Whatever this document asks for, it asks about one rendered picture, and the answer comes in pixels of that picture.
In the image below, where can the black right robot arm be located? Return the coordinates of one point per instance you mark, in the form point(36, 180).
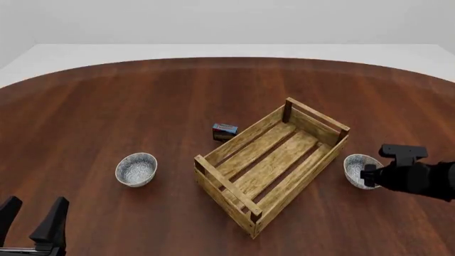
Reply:
point(419, 178)

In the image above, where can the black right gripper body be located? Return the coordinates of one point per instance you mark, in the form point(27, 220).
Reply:
point(369, 174)

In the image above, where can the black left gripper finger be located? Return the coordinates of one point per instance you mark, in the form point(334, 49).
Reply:
point(8, 210)
point(52, 224)

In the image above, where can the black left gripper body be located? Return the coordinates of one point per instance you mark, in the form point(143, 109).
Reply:
point(53, 250)

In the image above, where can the small printed food box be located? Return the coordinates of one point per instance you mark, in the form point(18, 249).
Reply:
point(224, 132)

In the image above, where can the wooden slat tray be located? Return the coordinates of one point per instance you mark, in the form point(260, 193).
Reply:
point(270, 165)

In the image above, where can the speckled blue-white bowl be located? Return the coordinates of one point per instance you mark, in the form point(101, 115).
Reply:
point(355, 166)
point(136, 170)

